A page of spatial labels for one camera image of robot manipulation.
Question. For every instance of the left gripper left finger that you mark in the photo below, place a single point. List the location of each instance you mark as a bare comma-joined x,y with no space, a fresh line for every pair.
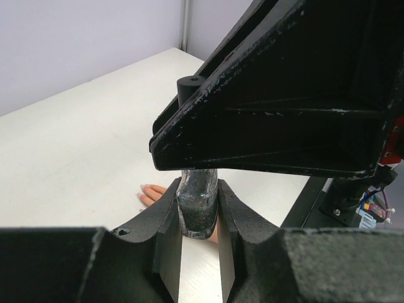
138,261

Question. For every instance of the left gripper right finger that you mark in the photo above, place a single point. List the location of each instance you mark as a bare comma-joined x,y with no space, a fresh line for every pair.
260,262

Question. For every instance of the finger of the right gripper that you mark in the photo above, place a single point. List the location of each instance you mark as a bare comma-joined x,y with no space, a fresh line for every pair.
296,87

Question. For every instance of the mannequin hand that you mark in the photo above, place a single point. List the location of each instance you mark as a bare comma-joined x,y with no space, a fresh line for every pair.
150,194

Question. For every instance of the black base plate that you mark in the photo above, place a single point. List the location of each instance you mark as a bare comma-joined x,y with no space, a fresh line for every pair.
305,212

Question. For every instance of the right white cable duct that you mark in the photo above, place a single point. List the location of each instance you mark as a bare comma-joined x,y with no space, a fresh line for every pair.
366,220

